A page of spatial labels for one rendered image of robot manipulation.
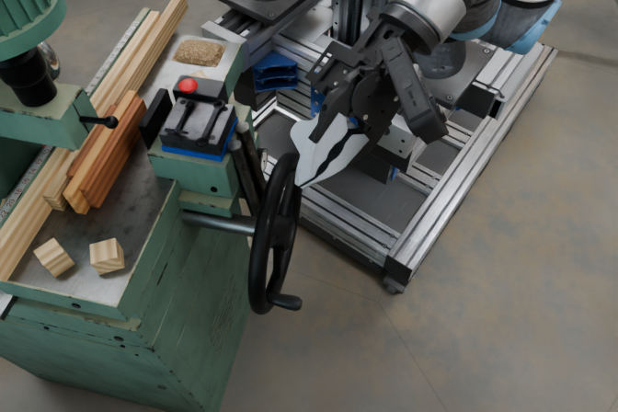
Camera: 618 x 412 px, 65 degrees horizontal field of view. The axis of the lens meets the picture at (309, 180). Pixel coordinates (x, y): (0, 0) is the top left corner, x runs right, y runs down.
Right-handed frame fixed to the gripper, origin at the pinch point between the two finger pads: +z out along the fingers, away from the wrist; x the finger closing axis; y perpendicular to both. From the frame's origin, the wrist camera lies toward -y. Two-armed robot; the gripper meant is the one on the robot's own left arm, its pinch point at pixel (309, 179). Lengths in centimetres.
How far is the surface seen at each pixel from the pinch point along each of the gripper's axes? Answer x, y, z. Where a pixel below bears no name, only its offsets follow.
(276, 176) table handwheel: -13.1, 19.2, 4.6
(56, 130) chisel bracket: 12.4, 34.0, 17.8
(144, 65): -2, 58, 6
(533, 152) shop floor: -156, 61, -54
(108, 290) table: -1.4, 19.9, 31.9
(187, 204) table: -11.2, 30.9, 18.9
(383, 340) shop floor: -107, 35, 35
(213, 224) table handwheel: -16.8, 28.5, 19.4
